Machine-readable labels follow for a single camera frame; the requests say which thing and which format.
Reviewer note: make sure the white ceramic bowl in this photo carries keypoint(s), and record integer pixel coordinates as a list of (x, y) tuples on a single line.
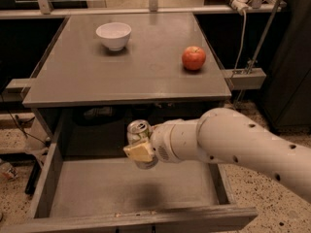
[(114, 35)]

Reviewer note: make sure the red apple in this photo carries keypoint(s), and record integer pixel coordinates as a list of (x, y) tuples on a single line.
[(193, 58)]

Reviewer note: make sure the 7up soda can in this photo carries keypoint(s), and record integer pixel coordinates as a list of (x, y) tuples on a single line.
[(137, 130)]

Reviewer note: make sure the grey side bracket block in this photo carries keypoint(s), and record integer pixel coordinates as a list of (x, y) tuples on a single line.
[(243, 81)]

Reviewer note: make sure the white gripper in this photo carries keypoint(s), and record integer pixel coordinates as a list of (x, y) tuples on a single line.
[(162, 140)]

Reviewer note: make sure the grey cabinet counter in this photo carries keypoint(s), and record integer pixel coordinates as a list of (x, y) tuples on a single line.
[(81, 72)]

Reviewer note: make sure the open grey top drawer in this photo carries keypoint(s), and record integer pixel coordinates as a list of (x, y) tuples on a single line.
[(85, 188)]

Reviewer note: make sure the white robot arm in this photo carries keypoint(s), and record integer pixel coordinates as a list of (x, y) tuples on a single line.
[(222, 135)]

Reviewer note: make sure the plastic bottle on floor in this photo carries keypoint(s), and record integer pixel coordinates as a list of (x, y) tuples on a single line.
[(7, 170)]

